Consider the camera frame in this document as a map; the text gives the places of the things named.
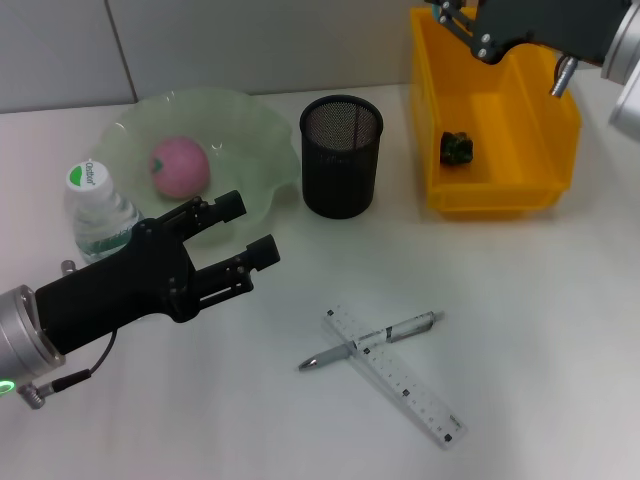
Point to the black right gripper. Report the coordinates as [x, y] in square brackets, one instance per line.
[550, 25]

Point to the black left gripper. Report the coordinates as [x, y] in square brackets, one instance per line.
[115, 285]

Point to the pink peach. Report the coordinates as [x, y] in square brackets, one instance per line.
[180, 167]

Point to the green plastic wrapper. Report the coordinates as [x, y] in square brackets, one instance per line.
[456, 148]

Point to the clear water bottle green label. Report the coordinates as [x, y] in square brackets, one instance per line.
[95, 225]

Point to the grey retractable pen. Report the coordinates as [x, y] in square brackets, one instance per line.
[410, 325]

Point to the transparent plastic ruler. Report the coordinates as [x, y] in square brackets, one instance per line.
[415, 395]

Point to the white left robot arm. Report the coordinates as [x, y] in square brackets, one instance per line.
[22, 335]

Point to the pale green glass fruit plate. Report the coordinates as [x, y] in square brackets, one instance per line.
[240, 150]

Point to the black mesh pen holder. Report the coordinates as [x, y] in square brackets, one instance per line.
[340, 175]

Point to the yellow plastic storage bin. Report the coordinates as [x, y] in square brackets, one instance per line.
[500, 125]

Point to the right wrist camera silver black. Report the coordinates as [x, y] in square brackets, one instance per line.
[627, 107]

